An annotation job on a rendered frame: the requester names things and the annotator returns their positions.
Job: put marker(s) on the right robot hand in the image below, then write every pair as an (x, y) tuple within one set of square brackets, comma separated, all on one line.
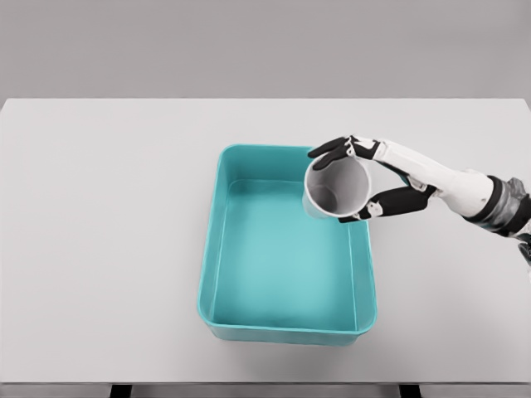
[(404, 165)]

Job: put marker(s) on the white paper cup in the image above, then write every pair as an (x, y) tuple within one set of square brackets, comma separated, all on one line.
[(337, 186)]

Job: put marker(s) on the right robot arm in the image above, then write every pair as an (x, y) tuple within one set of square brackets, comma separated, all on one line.
[(481, 195)]

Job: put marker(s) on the teal plastic basket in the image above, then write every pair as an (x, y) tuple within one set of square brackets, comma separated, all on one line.
[(286, 265)]

